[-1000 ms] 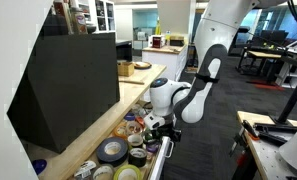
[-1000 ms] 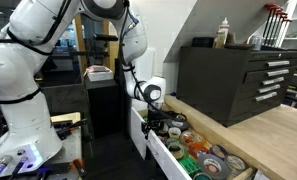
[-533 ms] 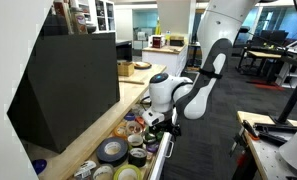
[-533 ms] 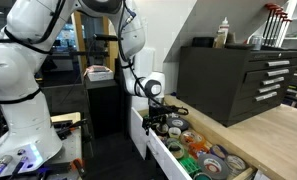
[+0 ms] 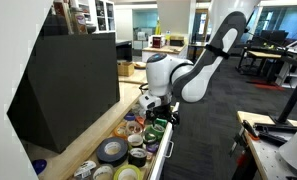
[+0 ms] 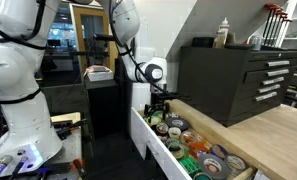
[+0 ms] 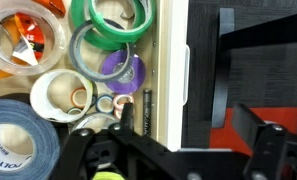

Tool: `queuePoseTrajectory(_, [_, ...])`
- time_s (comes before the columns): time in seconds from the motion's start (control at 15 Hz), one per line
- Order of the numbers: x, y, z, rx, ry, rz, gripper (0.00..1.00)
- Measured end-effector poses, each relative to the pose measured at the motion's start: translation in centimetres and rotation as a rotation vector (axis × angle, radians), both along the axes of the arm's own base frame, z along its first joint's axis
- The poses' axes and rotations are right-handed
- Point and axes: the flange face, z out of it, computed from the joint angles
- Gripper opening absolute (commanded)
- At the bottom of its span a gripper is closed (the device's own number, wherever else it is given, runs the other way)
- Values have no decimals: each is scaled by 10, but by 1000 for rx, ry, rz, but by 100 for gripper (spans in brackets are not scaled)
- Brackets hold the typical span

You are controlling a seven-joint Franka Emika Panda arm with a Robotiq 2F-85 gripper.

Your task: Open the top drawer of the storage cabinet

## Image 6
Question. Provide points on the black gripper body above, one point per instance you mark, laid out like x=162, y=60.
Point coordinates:
x=159, y=99

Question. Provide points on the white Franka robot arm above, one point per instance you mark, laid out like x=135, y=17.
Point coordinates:
x=14, y=66

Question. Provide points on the wooden door frame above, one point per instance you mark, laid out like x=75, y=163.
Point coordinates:
x=76, y=33

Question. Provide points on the spray bottle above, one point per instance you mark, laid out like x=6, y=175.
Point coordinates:
x=224, y=25

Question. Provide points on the clear tape roll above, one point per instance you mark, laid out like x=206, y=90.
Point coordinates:
x=192, y=137

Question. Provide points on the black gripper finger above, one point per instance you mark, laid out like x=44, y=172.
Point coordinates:
x=147, y=111
x=165, y=110

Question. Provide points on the white cabinet with wooden countertop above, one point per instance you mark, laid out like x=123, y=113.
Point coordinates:
x=271, y=140

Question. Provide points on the black metal tool chest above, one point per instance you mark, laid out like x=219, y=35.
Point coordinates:
x=211, y=83

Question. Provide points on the black low cabinet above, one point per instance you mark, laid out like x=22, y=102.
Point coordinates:
x=103, y=110

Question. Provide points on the cream tape roll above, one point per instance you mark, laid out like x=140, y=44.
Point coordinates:
x=174, y=133

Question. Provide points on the black clamp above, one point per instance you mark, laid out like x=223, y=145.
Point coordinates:
x=68, y=128

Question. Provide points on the tape roll with red label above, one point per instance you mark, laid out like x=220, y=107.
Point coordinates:
x=162, y=129

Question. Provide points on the green tape roll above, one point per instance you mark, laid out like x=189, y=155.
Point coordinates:
x=178, y=154
x=172, y=141

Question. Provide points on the black case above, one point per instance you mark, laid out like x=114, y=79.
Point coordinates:
x=203, y=42

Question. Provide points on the blue tape roll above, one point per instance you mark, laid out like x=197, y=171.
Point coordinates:
x=219, y=150

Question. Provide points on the black horizontal mount bar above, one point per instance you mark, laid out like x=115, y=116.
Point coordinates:
x=104, y=37

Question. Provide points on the grey duct tape roll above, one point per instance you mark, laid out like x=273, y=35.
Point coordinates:
x=221, y=166

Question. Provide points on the black tape roll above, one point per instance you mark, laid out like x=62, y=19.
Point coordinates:
x=184, y=124

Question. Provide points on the orange tape roll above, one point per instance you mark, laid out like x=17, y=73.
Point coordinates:
x=198, y=150

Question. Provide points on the white cabinet drawer with tapes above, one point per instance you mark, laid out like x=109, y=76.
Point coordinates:
x=139, y=133

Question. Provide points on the yellow-green tape roll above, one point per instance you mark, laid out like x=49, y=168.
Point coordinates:
x=155, y=120

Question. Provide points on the green plastic box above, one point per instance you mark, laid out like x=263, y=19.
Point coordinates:
x=189, y=165

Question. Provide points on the brown glue bottle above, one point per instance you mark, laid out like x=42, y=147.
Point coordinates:
x=219, y=40

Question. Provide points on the silver tape roll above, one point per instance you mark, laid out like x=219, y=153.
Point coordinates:
x=236, y=164

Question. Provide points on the pink and white box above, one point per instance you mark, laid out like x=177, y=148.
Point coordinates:
x=100, y=74

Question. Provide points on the teal tape roll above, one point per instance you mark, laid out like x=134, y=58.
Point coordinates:
x=202, y=176

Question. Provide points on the metal can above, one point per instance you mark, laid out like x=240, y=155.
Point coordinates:
x=256, y=42

